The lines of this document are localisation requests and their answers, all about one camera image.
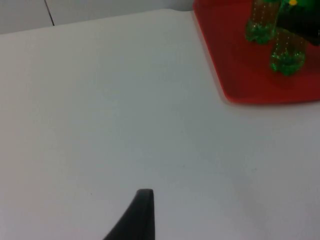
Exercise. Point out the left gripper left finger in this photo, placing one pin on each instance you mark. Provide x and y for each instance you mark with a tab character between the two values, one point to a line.
140	220

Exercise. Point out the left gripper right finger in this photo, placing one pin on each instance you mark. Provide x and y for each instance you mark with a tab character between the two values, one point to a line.
303	26

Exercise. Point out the green plastic bottle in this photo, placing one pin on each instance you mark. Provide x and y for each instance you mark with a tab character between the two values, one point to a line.
261	27
287	57

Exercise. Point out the red plastic tray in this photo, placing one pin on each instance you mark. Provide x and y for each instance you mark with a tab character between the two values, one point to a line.
240	75

